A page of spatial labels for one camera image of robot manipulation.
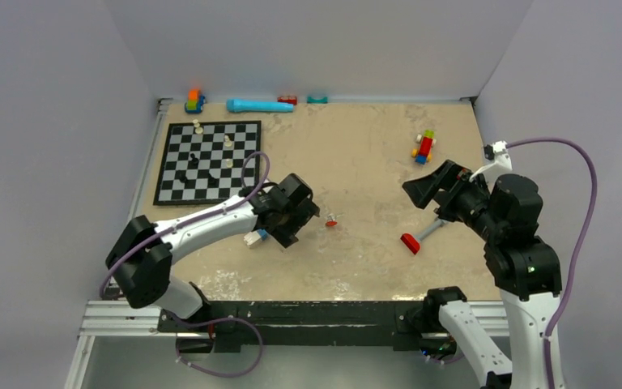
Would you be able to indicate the white blue brick block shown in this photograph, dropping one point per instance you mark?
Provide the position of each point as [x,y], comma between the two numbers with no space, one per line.
[255,238]

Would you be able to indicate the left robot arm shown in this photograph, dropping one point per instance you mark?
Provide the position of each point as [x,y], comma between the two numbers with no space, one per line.
[142,259]

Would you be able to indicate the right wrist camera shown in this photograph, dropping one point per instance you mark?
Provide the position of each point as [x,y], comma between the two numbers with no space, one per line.
[497,163]

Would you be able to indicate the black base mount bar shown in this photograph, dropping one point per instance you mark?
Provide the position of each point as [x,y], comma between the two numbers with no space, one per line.
[227,326]

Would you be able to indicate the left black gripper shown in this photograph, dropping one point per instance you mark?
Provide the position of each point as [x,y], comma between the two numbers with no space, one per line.
[303,211]

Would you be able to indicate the colourful brick toy car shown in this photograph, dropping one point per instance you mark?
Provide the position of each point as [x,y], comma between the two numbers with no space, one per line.
[423,153]

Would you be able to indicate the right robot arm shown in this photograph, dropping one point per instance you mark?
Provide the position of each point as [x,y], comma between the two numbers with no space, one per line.
[524,268]

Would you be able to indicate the black chess pawn upper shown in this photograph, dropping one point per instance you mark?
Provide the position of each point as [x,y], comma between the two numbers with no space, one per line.
[193,161]

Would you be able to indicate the teal arch brick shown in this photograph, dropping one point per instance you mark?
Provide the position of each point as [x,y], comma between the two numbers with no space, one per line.
[317,99]

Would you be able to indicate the white chess pawn top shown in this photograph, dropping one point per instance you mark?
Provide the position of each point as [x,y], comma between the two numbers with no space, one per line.
[198,129]

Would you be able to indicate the black white chessboard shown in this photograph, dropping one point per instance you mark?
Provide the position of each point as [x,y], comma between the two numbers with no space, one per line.
[208,147]

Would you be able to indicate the black chess piece right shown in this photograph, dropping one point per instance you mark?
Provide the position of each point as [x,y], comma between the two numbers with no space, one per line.
[212,181]

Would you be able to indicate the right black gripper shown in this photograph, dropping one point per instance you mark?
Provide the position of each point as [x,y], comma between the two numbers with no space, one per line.
[449,174]

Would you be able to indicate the orange green blue brick toy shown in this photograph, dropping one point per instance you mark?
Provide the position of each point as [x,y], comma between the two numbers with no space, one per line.
[195,101]

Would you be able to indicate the red brick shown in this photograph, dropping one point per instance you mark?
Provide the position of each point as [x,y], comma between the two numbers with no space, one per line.
[288,99]

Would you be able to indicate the black chess piece left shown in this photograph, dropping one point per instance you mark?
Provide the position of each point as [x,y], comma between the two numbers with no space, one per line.
[181,176]

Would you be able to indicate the black chess piece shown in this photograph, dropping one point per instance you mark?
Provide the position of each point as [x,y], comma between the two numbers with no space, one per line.
[212,181]
[181,176]

